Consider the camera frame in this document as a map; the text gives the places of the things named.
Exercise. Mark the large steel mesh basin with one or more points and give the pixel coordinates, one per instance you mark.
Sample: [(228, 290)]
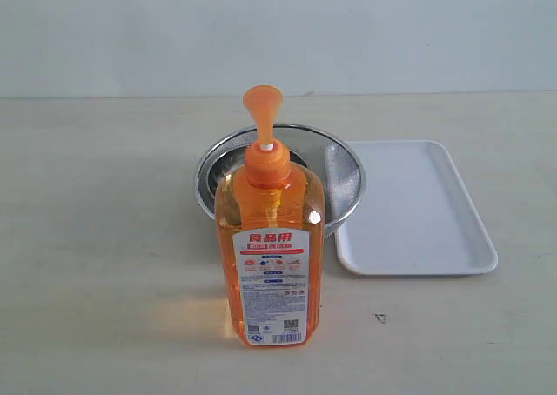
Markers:
[(334, 161)]

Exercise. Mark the white plastic tray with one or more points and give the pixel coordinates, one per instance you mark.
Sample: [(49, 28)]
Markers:
[(415, 218)]

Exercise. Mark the orange pump soap bottle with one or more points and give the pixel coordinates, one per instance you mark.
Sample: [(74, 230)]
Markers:
[(270, 218)]

